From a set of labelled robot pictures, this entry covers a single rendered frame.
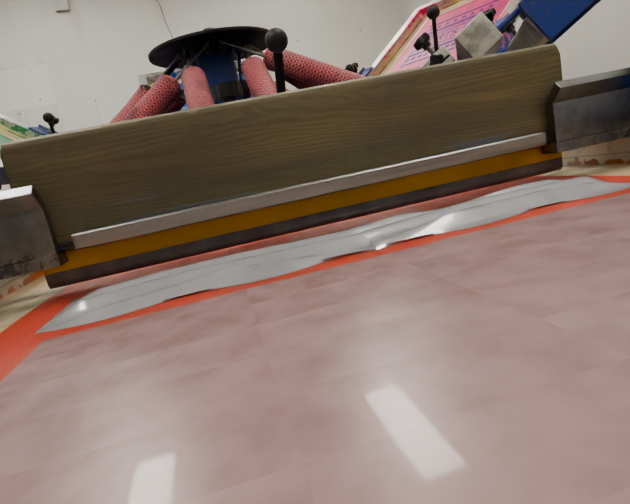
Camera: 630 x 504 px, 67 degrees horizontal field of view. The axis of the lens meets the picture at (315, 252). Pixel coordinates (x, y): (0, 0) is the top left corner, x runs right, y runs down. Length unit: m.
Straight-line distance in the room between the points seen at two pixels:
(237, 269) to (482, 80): 0.24
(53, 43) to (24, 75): 0.35
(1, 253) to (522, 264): 0.30
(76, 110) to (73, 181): 4.30
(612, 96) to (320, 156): 0.24
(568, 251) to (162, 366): 0.16
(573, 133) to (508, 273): 0.25
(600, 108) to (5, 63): 4.65
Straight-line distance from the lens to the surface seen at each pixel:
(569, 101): 0.43
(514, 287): 0.18
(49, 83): 4.73
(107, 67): 4.65
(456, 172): 0.40
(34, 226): 0.34
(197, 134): 0.34
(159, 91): 1.05
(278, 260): 0.26
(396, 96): 0.37
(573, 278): 0.18
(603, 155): 0.49
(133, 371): 0.17
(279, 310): 0.19
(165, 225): 0.33
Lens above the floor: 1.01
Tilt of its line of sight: 11 degrees down
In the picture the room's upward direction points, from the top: 12 degrees counter-clockwise
